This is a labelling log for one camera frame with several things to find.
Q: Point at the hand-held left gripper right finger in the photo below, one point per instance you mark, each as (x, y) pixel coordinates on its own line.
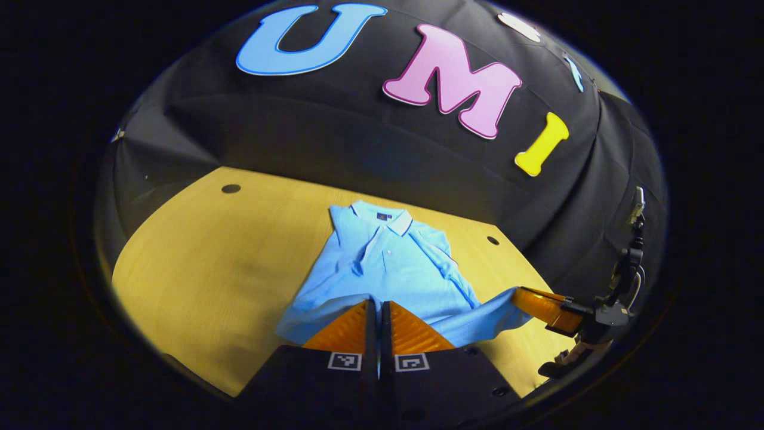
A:
(387, 334)

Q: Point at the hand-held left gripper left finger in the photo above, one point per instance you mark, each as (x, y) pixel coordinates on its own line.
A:
(370, 334)

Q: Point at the white backdrop clip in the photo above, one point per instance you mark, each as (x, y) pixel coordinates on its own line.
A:
(117, 134)

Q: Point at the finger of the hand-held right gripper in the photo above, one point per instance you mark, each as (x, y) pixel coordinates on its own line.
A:
(543, 307)

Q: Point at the black backdrop cloth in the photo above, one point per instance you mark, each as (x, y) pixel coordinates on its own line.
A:
(358, 131)

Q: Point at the light blue T-shirt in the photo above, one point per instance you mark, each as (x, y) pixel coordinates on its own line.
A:
(388, 263)

